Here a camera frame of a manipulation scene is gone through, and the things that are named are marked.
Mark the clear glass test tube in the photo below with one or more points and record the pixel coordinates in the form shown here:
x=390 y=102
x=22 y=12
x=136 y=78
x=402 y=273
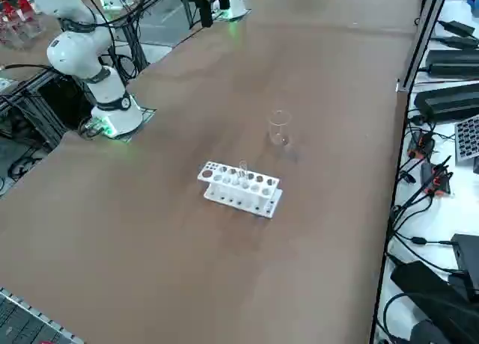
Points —
x=243 y=172

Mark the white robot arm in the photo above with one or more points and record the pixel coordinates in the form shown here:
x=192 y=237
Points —
x=108 y=89
x=238 y=5

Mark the small clear glass beaker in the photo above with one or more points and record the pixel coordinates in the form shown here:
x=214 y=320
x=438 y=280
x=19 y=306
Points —
x=278 y=134

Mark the white test tube rack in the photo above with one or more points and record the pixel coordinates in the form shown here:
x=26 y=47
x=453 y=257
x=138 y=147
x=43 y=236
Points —
x=213 y=194

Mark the clear acrylic box red items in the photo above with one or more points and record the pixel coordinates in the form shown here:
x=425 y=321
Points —
x=18 y=26

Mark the small black power adapter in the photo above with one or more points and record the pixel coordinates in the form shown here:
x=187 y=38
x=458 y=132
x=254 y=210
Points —
x=458 y=28

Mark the slim black power adapter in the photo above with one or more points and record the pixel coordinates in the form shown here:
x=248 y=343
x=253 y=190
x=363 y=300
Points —
x=462 y=42

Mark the orange black device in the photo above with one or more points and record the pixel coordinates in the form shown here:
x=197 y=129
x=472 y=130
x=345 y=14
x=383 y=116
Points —
x=436 y=181
x=421 y=142

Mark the black white checker board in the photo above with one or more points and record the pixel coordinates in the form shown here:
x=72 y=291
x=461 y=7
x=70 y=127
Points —
x=469 y=138

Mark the black box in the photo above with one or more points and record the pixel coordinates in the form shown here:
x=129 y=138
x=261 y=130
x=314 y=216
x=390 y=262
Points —
x=467 y=254

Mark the large black power brick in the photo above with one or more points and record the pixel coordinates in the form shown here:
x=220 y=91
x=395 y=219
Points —
x=430 y=299

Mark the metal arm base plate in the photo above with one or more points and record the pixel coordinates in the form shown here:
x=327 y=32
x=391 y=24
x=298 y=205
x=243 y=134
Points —
x=149 y=114
x=239 y=18

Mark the black metal frame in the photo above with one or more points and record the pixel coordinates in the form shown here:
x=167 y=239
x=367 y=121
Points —
x=41 y=97

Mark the aluminium frame post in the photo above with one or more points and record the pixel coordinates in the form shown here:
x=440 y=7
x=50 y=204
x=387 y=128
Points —
x=420 y=37

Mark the aluminium rail with grid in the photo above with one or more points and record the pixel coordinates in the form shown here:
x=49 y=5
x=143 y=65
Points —
x=22 y=314

